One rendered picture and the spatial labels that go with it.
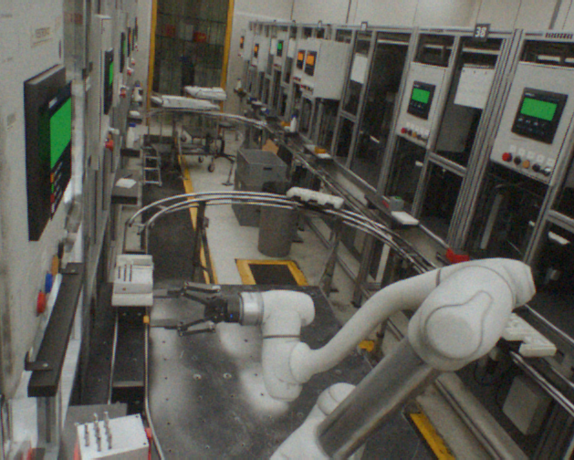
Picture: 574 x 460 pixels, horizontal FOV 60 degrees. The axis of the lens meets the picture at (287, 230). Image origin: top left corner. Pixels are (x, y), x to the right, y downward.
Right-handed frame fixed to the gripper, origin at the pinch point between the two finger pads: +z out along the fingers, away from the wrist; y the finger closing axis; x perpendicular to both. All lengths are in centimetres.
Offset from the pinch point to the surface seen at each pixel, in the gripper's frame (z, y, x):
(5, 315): 21, 36, 63
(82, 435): 15.8, -10.5, 31.9
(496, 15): -600, 170, -746
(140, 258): 5, -25, -82
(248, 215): -100, -101, -351
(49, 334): 19, 24, 48
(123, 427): 7.9, -10.6, 30.2
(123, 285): 11, -20, -51
